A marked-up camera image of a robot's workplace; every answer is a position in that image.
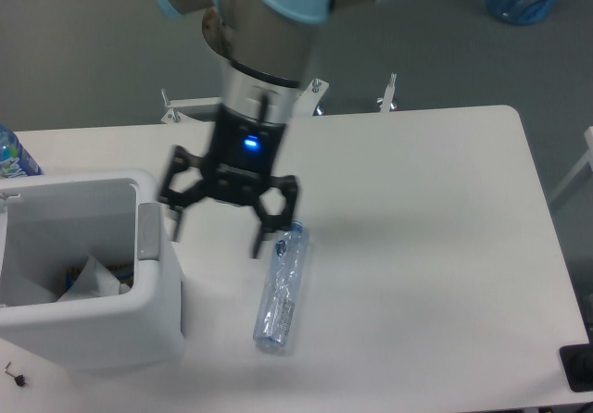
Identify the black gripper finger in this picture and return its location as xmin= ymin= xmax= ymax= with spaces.
xmin=250 ymin=175 xmax=299 ymax=259
xmin=158 ymin=145 xmax=211 ymax=241

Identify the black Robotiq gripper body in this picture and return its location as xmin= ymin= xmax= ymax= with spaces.
xmin=200 ymin=106 xmax=286 ymax=207

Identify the white plastic wrapper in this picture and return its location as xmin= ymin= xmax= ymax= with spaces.
xmin=57 ymin=255 xmax=135 ymax=303

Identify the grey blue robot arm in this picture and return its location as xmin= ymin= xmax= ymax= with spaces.
xmin=155 ymin=0 xmax=384 ymax=251

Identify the white plastic trash can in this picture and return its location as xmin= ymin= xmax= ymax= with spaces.
xmin=1 ymin=169 xmax=185 ymax=369

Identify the blue yellow snack packet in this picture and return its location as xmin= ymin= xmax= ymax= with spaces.
xmin=64 ymin=260 xmax=135 ymax=294

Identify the crushed clear plastic bottle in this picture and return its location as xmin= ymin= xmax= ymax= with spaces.
xmin=252 ymin=220 xmax=309 ymax=355

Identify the blue labelled drink bottle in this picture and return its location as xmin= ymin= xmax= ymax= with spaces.
xmin=1 ymin=125 xmax=44 ymax=179

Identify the white furniture leg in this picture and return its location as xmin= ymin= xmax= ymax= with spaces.
xmin=549 ymin=127 xmax=592 ymax=212

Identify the black device at table edge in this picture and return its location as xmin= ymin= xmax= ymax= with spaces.
xmin=560 ymin=344 xmax=592 ymax=393

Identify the white metal base frame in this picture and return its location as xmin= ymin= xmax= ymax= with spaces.
xmin=161 ymin=72 xmax=397 ymax=124

